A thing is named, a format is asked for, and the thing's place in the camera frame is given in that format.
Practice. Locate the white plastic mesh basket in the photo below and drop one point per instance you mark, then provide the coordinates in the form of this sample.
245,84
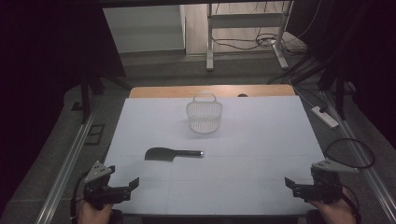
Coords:
204,116

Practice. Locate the person's left hand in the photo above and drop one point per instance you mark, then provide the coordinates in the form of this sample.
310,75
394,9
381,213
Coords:
91,214

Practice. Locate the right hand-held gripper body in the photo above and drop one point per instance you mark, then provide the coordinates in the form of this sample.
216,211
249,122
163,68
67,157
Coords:
323,189

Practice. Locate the person's right hand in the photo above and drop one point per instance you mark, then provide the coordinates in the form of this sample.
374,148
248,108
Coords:
336,213

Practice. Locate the metal floor rail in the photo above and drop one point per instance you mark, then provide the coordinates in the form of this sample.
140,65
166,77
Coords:
361,155
67,171

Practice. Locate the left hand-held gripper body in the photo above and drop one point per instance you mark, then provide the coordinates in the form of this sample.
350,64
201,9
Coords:
99,193

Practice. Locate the dark curtain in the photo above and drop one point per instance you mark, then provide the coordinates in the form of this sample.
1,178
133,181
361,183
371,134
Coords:
358,37

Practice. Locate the wooden table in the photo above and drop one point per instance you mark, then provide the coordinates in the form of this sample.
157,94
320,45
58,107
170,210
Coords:
174,91

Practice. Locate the black floor frame plate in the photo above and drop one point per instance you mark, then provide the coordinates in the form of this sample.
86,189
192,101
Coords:
95,134

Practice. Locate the white table cover sheet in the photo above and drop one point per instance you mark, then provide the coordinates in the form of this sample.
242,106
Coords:
233,174

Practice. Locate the white metal desk frame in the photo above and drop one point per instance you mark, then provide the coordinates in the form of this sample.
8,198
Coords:
246,21

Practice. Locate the white power strip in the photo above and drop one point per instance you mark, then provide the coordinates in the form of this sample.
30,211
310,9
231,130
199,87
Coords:
325,117

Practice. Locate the small dark round object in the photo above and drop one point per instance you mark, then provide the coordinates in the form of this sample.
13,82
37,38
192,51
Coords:
243,95

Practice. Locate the black metal stand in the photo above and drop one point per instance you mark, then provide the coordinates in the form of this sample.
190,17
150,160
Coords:
84,93
341,93

